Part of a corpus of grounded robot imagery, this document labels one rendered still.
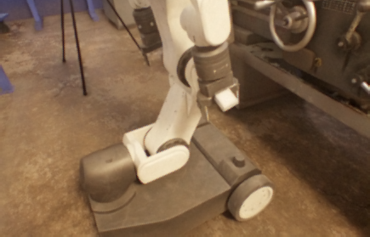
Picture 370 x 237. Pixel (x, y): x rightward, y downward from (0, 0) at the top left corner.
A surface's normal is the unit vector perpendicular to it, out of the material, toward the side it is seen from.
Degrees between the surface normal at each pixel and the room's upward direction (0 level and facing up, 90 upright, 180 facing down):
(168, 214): 0
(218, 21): 90
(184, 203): 0
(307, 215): 0
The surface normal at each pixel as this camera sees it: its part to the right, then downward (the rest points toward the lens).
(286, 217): -0.06, -0.81
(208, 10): 0.47, 0.49
